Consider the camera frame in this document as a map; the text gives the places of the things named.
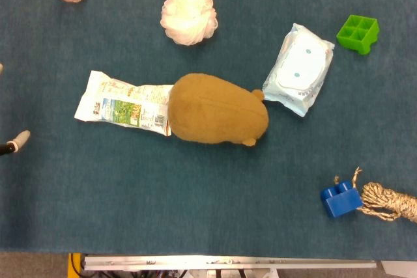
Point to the robot left five-finger hand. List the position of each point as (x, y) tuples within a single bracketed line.
[(20, 137)]

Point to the blue plastic building block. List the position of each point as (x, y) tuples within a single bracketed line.
[(340, 200)]

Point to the pale blue wet wipes pack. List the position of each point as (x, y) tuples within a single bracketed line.
[(299, 69)]

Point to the aluminium profile rail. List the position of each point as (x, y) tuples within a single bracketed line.
[(228, 262)]

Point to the blue felt table cloth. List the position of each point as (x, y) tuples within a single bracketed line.
[(195, 193)]

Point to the white mesh bath pouf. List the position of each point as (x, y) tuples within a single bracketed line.
[(189, 15)]

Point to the green plastic building block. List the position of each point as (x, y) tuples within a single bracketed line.
[(358, 35)]

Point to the white printed snack bag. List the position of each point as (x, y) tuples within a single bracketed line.
[(123, 105)]

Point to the brown plush toy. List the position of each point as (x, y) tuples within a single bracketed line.
[(215, 110)]

